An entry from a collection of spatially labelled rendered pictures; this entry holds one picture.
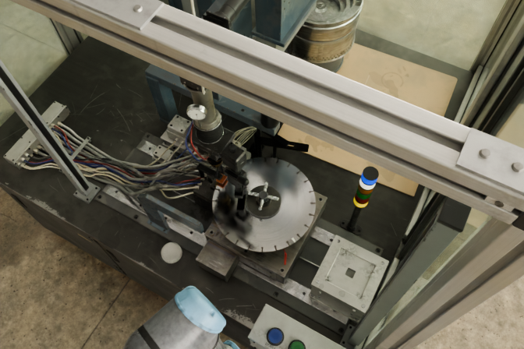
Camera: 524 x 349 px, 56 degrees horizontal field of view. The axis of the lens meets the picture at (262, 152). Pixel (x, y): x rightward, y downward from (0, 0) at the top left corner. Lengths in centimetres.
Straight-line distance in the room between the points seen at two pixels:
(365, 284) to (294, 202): 33
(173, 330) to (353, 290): 69
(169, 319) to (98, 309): 155
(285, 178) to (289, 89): 119
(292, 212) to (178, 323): 66
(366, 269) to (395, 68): 94
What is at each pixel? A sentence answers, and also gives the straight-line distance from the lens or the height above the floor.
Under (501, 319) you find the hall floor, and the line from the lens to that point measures 267.
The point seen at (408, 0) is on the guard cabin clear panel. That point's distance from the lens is 220.
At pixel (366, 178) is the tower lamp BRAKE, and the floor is 116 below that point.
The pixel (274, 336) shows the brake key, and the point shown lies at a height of 91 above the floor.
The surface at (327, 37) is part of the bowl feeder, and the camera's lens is 187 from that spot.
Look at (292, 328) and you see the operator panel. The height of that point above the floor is 90.
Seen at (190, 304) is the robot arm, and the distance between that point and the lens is 105.
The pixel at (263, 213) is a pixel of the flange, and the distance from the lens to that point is 157.
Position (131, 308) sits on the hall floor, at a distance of 255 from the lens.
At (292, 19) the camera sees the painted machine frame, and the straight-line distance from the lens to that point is 149.
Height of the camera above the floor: 240
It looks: 60 degrees down
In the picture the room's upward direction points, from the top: 2 degrees counter-clockwise
